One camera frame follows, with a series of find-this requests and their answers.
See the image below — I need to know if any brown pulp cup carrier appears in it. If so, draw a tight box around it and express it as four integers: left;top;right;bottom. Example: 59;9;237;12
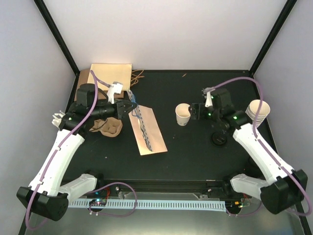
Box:
89;117;123;138

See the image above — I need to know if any blue checkered paper bag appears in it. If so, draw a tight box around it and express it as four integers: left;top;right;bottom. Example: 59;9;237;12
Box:
127;90;167;156

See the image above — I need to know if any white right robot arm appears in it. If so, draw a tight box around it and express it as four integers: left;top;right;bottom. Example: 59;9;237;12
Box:
189;88;308;214

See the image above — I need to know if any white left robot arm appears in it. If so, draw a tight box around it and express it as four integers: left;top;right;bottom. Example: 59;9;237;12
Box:
17;82;137;221

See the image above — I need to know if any white paper coffee cup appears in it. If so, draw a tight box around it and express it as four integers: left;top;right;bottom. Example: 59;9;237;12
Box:
175;103;191;126

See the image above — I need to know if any single black cup lid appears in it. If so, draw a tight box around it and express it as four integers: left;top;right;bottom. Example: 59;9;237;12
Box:
211;132;227;147

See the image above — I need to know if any light tan paper bag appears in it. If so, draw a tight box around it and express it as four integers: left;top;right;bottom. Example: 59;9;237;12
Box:
87;64;132;91

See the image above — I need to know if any brown kraft paper bag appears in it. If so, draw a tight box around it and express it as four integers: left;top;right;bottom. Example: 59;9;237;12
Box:
74;69;124;101

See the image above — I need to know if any stack of white paper cups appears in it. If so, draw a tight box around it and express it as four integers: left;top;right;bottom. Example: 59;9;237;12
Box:
245;99;271;128

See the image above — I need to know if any white wrapped stirrers bundle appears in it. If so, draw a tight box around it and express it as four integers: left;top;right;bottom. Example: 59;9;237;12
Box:
51;111;65;128

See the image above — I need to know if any small electronics board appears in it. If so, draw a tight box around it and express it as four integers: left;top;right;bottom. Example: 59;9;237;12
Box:
89;198;107;207

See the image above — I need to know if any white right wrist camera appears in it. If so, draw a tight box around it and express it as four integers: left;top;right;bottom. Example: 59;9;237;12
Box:
202;87;215;108

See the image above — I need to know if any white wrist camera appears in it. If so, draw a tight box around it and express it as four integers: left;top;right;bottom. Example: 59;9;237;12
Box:
202;87;215;108
107;82;123;104

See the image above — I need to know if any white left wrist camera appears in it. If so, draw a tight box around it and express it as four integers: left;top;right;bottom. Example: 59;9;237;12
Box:
107;82;123;104

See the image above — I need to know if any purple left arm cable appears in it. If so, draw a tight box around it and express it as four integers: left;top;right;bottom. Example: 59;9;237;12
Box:
25;70;113;231

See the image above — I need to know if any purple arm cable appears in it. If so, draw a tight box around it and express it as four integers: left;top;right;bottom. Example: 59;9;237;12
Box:
25;70;113;231
205;76;313;217

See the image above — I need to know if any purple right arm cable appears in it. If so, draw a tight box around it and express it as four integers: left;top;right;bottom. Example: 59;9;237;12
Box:
205;76;313;217

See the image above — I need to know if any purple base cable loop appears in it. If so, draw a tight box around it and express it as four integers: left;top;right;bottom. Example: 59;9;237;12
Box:
88;181;139;218

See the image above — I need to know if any light blue slotted cable duct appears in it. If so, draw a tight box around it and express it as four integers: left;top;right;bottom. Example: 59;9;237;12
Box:
68;198;226;212

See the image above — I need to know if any black corner frame post left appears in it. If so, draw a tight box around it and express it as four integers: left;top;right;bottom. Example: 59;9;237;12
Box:
33;0;80;75

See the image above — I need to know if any black corner frame post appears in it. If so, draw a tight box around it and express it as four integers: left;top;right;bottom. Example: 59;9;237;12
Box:
249;0;297;77
33;0;80;75

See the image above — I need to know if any black corner frame post right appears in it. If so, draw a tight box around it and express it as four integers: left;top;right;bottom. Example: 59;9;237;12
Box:
249;0;297;77

